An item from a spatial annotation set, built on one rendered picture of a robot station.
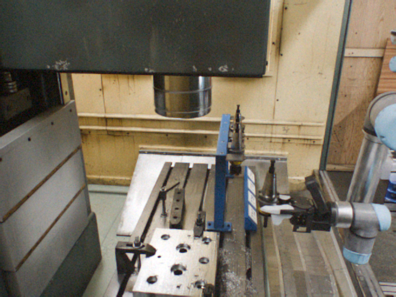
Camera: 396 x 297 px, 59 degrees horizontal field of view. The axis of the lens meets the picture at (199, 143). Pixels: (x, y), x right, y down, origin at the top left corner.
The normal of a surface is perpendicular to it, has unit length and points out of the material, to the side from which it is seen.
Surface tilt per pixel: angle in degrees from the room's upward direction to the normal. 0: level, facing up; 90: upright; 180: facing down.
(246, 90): 90
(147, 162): 24
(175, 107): 90
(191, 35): 90
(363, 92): 90
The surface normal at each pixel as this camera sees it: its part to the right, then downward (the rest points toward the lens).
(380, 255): 0.00, -0.92
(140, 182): -0.04, -0.67
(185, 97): 0.15, 0.40
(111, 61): -0.11, 0.40
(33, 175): 0.99, 0.05
